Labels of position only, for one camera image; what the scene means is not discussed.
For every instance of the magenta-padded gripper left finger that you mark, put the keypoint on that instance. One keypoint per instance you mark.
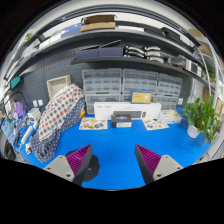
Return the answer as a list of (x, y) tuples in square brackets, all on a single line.
[(58, 166)]

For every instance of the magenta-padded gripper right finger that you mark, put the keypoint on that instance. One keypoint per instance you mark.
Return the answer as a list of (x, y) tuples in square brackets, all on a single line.
[(168, 165)]

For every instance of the black flower-shaped mouse pad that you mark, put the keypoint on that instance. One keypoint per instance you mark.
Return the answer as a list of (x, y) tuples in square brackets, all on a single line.
[(93, 168)]

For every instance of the navy polka-dot cloth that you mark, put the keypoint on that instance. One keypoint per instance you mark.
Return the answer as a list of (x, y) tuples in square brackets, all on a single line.
[(50, 146)]

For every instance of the printed sticker sheet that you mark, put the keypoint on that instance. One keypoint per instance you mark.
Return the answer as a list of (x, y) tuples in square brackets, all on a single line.
[(93, 123), (155, 124)]

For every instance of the red blue checked cloth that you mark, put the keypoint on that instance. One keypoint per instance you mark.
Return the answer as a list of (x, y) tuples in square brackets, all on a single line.
[(58, 111)]

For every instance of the small orange yellow object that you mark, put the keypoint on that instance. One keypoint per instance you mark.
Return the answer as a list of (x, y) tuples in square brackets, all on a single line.
[(82, 114)]

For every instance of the green plant in white pot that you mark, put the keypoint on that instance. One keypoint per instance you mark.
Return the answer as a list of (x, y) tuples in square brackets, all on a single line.
[(200, 116)]

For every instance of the small black box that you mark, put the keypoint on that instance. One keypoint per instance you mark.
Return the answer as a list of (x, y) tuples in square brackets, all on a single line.
[(121, 120)]

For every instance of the purple object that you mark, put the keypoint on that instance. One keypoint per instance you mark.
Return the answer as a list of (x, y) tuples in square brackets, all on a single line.
[(19, 110)]

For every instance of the yellow card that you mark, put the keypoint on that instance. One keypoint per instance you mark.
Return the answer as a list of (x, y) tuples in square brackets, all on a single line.
[(141, 97)]

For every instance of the white keyboard box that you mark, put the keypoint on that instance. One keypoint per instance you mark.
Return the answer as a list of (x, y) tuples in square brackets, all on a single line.
[(106, 108)]

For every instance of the white wicker basket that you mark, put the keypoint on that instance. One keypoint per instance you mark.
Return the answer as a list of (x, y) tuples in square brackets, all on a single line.
[(58, 86)]

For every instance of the teal object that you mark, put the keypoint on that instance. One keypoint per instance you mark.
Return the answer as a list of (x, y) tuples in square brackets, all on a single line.
[(15, 82)]

